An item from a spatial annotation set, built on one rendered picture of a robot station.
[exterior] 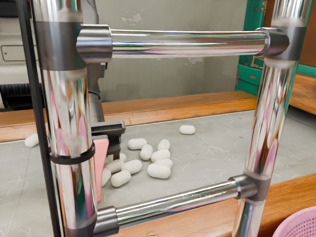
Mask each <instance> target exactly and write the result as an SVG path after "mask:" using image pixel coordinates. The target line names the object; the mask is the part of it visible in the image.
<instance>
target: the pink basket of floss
mask: <svg viewBox="0 0 316 237"><path fill-rule="evenodd" d="M272 237H316V206H313V207H309V208H305V209H303V210H300V211H298V212H296V213H294V214H292V215H291V216H289V217H288V218H287V219H285V220H284V221H283V222H282V223H281V224H280V225H279V226H278V228H277V229H276V231H275V233H274V234H273V236H272Z"/></svg>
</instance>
